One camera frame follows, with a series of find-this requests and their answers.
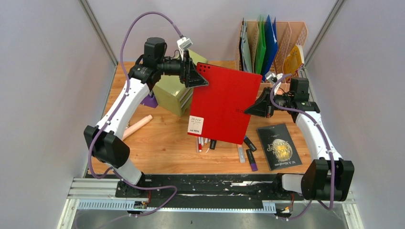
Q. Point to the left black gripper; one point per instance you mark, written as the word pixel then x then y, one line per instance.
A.
pixel 190 74

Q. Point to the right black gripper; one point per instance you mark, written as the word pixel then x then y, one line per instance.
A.
pixel 262 107

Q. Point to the red plastic folder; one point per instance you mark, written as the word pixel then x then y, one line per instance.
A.
pixel 218 109

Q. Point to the black paperback book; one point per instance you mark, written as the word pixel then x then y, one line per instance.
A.
pixel 278 147

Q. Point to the green plastic folder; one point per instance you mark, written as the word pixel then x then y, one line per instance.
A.
pixel 261 46

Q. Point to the grey clipboard with papers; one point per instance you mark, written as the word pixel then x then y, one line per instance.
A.
pixel 244 50

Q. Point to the blue plastic folder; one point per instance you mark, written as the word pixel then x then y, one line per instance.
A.
pixel 270 32

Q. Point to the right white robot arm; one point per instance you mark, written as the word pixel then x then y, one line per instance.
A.
pixel 329 176

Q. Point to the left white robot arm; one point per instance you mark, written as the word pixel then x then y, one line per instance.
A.
pixel 104 140

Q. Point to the green drawer cabinet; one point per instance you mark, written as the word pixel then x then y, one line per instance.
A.
pixel 169 92

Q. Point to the blue capped black marker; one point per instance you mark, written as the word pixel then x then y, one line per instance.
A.
pixel 250 144

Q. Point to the orange grey highlighter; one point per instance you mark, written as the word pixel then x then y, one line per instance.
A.
pixel 241 153

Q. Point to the purple stapler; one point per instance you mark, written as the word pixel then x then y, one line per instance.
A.
pixel 150 101

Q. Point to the yellow book in rack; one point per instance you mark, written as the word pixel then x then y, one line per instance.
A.
pixel 294 61

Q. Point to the purple highlighter marker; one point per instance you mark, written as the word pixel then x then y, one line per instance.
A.
pixel 251 160

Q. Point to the pink capped black highlighter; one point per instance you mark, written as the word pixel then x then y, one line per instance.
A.
pixel 212 144

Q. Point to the grey thin marker pen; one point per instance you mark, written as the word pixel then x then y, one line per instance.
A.
pixel 197 144

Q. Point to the red white marker pen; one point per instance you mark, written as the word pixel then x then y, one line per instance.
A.
pixel 200 144

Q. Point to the pink cylindrical tube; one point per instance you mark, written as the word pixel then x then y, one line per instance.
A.
pixel 135 127

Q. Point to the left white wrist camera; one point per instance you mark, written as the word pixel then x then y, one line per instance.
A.
pixel 184 43

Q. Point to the black mounting base rail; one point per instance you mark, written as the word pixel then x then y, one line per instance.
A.
pixel 240 193

